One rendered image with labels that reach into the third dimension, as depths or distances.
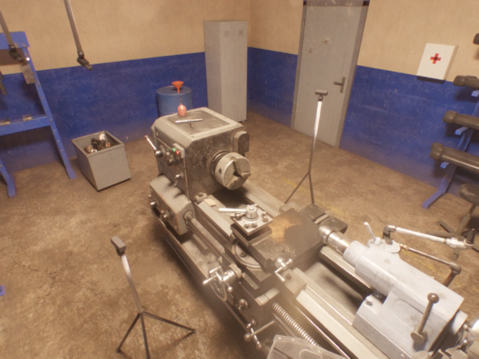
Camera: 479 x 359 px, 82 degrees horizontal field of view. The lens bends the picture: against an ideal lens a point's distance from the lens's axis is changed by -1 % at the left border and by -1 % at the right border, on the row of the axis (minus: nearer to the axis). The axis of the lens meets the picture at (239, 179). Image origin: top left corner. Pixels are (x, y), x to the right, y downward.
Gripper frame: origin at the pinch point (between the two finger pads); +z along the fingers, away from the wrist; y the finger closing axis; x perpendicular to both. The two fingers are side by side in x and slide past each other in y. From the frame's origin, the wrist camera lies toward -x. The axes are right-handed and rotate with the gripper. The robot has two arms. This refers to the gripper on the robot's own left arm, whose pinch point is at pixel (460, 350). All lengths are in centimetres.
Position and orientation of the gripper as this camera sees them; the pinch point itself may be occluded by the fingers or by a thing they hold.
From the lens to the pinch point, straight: 136.2
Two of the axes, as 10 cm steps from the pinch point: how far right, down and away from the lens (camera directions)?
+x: 0.0, 8.4, 5.4
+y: -6.1, -4.2, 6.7
